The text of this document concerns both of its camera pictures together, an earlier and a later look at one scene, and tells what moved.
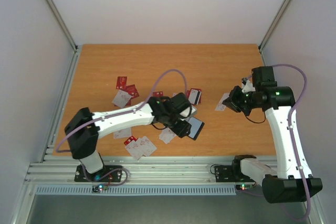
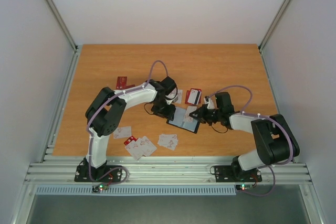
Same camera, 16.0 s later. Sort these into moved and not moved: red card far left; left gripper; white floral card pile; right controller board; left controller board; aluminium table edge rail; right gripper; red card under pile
Moved: right gripper; left gripper
Not moved: red card far left; aluminium table edge rail; red card under pile; left controller board; white floral card pile; right controller board
